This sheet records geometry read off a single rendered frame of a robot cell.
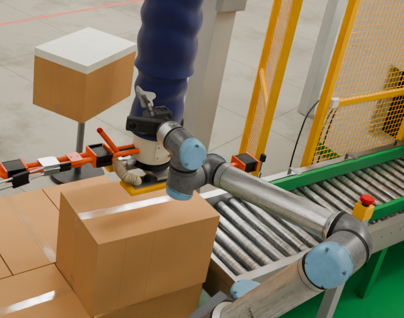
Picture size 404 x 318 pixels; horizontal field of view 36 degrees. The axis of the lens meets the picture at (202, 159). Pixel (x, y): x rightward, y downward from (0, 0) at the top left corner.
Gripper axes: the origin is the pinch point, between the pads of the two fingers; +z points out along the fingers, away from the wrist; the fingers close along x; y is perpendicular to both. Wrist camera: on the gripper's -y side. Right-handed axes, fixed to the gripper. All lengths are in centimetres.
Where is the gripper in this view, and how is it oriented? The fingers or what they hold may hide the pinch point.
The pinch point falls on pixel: (132, 105)
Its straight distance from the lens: 214.7
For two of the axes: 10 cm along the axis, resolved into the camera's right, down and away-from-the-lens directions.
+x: 1.7, -8.5, -4.9
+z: -5.6, -4.9, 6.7
